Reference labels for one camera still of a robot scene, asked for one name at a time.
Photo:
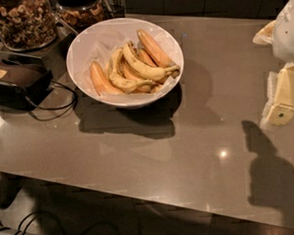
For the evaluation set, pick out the middle orange-yellow banana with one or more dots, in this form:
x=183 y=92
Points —
x=131 y=75

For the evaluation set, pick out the glass jar of nuts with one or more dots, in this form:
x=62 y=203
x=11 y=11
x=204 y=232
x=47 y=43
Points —
x=26 y=24

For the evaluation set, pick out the black device with label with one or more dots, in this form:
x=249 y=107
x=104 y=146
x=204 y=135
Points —
x=23 y=87

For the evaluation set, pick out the dark metal jar stand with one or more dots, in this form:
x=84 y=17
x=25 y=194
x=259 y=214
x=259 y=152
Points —
x=52 y=56

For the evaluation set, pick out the curved spotted yellow banana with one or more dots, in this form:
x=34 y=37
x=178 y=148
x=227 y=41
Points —
x=118 y=80

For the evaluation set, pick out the glass jar of snacks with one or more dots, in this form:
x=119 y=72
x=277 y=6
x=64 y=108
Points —
x=80 y=14

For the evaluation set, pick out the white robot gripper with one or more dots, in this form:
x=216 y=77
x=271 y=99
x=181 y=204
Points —
x=288 y=36

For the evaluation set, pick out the white ceramic bowl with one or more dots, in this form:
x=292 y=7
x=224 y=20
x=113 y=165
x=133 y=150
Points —
x=98 y=42

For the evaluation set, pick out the left orange-yellow banana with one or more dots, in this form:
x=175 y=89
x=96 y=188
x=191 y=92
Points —
x=100 y=80

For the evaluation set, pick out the long orange-yellow banana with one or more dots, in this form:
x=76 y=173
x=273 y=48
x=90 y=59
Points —
x=152 y=47

